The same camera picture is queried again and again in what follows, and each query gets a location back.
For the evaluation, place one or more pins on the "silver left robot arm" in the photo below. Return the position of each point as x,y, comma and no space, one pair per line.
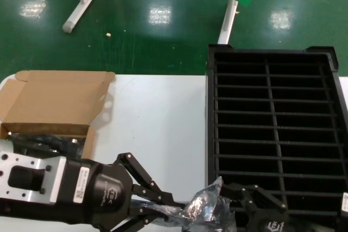
5,145

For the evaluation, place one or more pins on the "white metal table leg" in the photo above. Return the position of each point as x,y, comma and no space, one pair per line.
227,25
79,12

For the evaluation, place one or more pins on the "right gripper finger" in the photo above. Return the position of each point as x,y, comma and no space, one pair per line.
263,198
236,194

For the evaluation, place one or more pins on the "black slotted plastic container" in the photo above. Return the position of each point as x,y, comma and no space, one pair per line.
244,127

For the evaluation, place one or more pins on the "clear grey antistatic bag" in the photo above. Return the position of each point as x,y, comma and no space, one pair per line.
201,202

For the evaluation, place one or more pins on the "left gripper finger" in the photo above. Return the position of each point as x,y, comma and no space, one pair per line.
141,215
146,185

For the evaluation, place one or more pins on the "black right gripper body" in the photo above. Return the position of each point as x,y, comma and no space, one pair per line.
272,221

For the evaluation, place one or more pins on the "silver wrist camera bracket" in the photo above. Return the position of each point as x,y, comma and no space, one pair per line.
54,177

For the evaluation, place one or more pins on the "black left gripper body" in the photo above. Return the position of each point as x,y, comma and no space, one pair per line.
103,188

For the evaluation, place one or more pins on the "open brown cardboard box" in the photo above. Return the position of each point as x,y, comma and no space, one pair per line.
59,93

